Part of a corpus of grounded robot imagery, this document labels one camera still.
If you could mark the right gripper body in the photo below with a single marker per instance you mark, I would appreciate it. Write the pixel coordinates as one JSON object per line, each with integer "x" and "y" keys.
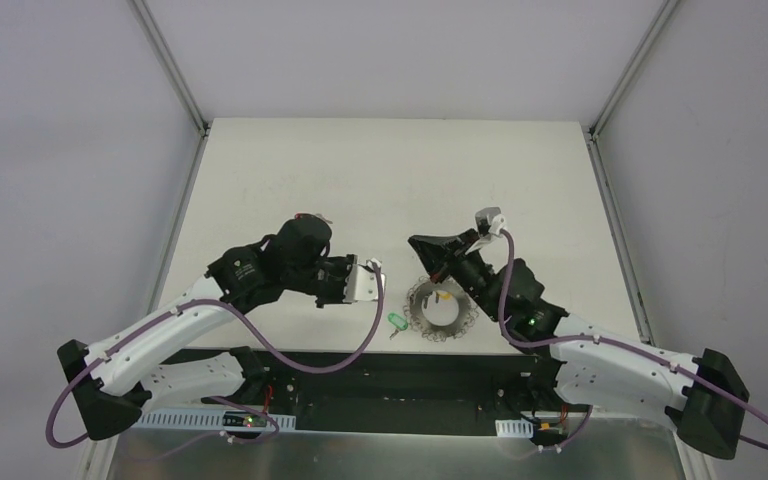
{"x": 454, "y": 259}

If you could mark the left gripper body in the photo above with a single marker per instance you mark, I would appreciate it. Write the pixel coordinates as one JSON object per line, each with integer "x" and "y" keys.
{"x": 345, "y": 281}

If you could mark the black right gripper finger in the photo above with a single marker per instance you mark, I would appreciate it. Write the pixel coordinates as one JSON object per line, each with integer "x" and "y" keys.
{"x": 463, "y": 239}
{"x": 436, "y": 261}

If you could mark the green key tag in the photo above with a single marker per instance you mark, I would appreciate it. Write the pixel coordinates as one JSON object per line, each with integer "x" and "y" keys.
{"x": 399, "y": 322}

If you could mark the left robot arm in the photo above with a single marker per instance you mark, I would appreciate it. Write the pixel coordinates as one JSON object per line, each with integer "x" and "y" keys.
{"x": 115, "y": 381}

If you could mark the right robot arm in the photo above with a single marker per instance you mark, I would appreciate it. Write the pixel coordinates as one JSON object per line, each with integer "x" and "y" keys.
{"x": 695, "y": 396}

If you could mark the silver key on red tag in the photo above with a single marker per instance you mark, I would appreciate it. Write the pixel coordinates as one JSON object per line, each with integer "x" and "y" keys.
{"x": 322, "y": 217}

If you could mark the left circuit board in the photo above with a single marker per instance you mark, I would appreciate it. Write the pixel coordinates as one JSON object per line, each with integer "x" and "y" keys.
{"x": 242, "y": 419}

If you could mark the circuit board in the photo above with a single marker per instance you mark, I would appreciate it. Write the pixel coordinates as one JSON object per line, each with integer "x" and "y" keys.
{"x": 547, "y": 432}
{"x": 242, "y": 419}

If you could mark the right circuit board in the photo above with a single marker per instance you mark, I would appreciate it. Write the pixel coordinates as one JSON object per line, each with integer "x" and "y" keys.
{"x": 547, "y": 432}

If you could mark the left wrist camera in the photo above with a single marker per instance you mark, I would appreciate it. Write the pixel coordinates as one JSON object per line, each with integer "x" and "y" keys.
{"x": 365, "y": 282}

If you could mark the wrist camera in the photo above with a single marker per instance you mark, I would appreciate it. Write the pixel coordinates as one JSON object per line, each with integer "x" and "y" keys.
{"x": 490, "y": 221}
{"x": 365, "y": 282}

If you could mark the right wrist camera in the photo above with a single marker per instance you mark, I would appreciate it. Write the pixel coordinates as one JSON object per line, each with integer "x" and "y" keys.
{"x": 490, "y": 221}

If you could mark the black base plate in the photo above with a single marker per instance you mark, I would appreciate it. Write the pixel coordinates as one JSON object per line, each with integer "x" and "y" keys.
{"x": 404, "y": 393}

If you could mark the aluminium frame rail right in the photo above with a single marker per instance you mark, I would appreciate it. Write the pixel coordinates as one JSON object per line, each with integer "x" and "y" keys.
{"x": 634, "y": 66}

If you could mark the aluminium frame rail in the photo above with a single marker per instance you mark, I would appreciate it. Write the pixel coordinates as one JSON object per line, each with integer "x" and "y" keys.
{"x": 168, "y": 63}
{"x": 634, "y": 66}

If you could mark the aluminium frame rail left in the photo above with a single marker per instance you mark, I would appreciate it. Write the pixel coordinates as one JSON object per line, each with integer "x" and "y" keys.
{"x": 168, "y": 63}

